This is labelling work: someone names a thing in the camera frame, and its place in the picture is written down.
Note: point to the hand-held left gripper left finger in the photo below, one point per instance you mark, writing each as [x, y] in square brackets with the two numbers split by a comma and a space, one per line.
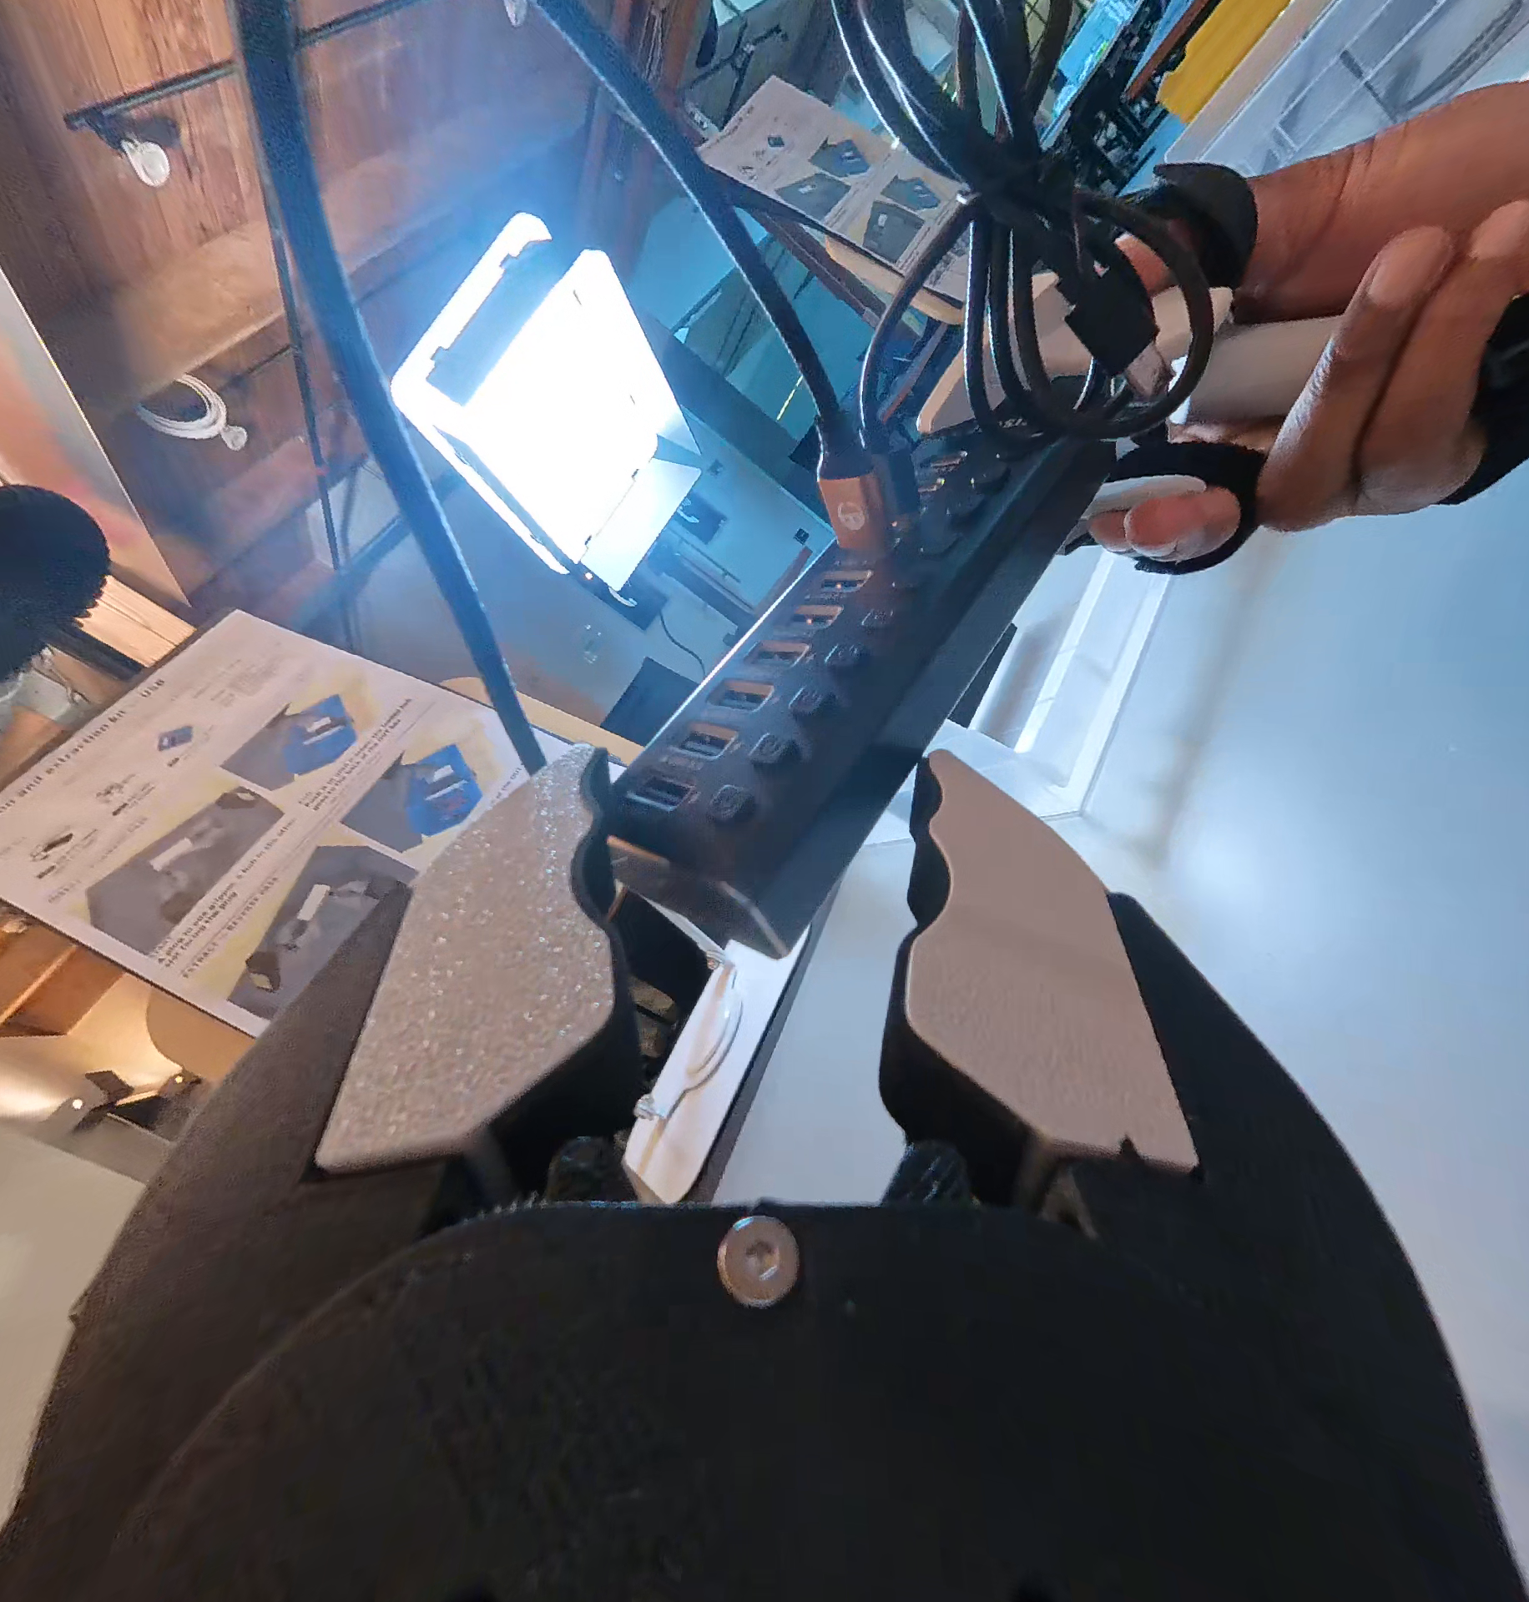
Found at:
[463, 990]

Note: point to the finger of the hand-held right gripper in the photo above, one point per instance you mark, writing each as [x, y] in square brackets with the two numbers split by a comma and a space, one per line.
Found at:
[964, 401]
[1196, 314]

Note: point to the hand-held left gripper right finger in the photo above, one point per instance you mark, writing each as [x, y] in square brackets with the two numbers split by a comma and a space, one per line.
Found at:
[1039, 1002]

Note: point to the black multi-port usb hub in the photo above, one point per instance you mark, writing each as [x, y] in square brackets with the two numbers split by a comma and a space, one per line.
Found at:
[771, 714]

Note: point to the yellow bin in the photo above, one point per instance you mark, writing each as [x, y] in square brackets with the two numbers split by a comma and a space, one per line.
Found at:
[1221, 51]

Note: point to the wooden easel with poster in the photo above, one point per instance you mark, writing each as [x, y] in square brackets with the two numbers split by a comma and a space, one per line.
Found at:
[826, 164]

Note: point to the printed instruction sheet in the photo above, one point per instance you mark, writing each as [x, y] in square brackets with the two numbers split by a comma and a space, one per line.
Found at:
[213, 752]

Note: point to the bright light panel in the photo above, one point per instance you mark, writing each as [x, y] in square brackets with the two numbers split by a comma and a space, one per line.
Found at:
[526, 401]

